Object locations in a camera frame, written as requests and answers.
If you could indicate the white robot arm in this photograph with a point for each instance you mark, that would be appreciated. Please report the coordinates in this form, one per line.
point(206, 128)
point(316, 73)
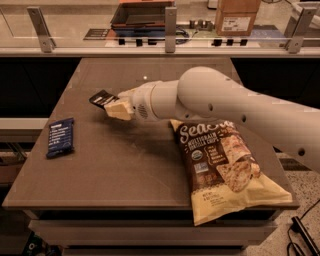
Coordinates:
point(203, 94)

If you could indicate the metal rail bracket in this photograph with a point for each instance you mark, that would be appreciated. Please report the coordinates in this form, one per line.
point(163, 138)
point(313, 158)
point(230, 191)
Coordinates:
point(297, 27)
point(46, 42)
point(170, 29)

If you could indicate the black power strip on floor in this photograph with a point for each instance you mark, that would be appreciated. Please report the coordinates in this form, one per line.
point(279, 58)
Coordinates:
point(298, 227)

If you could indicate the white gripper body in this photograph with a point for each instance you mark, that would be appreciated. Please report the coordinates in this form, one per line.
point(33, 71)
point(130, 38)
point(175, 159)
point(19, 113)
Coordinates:
point(142, 101)

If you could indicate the left metal rail bracket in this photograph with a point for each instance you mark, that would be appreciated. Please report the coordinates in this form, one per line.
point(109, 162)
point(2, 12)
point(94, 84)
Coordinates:
point(46, 42)

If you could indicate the black chocolate rxbar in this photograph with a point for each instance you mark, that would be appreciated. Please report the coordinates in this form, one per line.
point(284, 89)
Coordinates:
point(102, 98)

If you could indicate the right metal rail bracket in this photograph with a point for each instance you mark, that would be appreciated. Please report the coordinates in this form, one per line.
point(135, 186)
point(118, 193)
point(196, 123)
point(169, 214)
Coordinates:
point(297, 27)

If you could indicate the cardboard box with label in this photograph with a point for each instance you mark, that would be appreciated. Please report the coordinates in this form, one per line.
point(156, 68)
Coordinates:
point(236, 17)

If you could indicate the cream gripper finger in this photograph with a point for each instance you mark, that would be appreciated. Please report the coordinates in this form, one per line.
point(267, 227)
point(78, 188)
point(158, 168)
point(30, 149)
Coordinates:
point(120, 109)

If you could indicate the blue blueberry rxbar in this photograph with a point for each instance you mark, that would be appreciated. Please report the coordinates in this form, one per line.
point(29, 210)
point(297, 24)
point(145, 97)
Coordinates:
point(60, 139)

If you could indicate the yellow brown tortilla chips bag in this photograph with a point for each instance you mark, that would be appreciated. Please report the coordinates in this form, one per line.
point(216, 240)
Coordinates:
point(223, 174)

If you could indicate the middle metal rail bracket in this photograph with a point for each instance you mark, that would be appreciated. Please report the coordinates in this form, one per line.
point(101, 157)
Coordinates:
point(170, 29)

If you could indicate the dark open tray box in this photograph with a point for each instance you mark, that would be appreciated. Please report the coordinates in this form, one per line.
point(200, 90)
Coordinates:
point(140, 13)

